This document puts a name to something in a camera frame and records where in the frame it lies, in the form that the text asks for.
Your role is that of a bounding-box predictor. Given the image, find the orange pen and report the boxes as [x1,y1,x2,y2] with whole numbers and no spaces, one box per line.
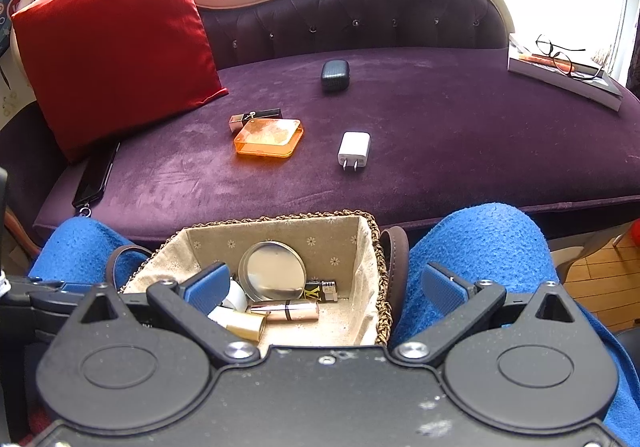
[518,53,573,74]

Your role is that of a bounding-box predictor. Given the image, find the book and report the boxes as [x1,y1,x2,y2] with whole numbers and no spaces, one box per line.
[508,33,624,112]

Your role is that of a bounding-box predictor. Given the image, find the orange plastic box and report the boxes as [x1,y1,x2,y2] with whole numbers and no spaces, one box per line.
[233,118,304,158]

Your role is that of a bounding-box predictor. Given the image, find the small white bottle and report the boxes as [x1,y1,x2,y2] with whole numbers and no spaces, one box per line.
[222,279,248,313]

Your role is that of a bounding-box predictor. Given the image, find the rose gold lipstick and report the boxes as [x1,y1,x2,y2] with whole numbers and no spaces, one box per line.
[247,300,320,323]

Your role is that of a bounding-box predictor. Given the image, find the wicker basket with cloth lining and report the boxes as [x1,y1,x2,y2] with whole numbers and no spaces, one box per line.
[122,211,393,347]

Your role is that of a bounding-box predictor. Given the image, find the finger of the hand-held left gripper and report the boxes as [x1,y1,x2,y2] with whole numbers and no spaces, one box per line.
[27,277,101,310]

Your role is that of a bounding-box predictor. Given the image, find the black eyeglasses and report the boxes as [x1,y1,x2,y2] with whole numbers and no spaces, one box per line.
[536,34,603,80]

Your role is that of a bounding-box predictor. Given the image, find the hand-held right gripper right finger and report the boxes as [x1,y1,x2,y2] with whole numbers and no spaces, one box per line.
[392,262,583,368]

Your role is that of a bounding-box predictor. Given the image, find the purple velvet sofa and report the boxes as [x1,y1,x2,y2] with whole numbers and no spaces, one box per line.
[0,0,640,248]

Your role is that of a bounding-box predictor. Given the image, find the black lighter with yellow print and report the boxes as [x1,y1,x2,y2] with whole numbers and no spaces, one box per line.
[300,279,338,303]

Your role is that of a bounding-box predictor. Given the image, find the white charger plug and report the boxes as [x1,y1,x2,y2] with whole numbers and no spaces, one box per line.
[337,131,372,174]

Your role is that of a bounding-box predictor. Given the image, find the brown leather basket handle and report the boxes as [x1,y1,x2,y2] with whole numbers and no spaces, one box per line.
[106,244,151,293]
[378,226,410,323]

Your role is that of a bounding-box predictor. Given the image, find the white and gold tube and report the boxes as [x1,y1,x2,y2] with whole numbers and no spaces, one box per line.
[207,305,267,342]

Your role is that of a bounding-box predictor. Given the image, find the black earbud case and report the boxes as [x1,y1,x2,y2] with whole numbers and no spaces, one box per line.
[320,59,350,92]

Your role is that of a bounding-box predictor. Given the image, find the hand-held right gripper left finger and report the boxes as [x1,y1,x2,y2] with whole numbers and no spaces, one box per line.
[70,261,261,368]

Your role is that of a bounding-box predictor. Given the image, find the black smartphone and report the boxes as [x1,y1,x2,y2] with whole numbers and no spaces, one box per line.
[72,141,121,209]

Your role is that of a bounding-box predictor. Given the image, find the red pillow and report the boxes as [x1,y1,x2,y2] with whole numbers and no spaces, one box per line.
[11,0,229,162]

